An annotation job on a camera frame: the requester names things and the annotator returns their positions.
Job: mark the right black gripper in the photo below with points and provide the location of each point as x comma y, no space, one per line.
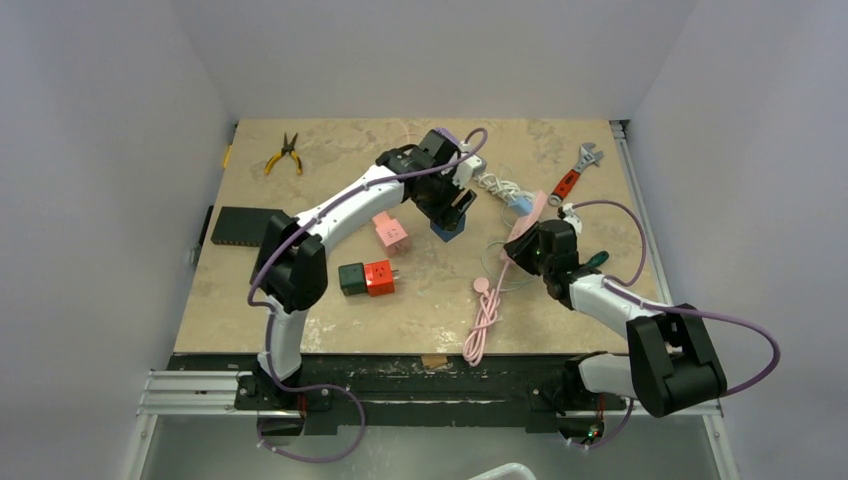
528,251

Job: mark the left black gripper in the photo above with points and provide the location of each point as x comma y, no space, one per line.
444,214

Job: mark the blue cube adapter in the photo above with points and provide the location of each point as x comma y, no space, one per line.
448,235

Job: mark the pink power strip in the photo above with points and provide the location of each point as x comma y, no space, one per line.
523,223

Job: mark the green handled screwdriver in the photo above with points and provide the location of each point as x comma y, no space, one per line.
597,260

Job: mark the pink plug adapter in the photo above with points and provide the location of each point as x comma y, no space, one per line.
393,237

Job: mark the red handled adjustable wrench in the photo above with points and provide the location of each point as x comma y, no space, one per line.
588,156

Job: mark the red cube adapter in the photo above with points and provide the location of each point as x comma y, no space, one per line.
379,278

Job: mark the yellow black needle-nose pliers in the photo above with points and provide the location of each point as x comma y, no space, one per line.
288,149

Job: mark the black box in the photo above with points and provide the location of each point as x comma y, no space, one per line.
241,226

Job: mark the green cube adapter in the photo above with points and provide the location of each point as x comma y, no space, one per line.
352,279

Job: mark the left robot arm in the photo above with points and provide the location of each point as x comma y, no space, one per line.
291,275

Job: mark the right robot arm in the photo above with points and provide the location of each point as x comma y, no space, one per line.
671,363

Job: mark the purple socket base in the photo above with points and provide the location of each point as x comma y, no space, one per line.
447,134

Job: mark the light blue USB charger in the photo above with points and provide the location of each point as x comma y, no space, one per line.
521,205

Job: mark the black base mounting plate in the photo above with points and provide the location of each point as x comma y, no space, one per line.
538,393

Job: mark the aluminium frame rail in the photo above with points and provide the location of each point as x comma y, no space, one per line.
214,393

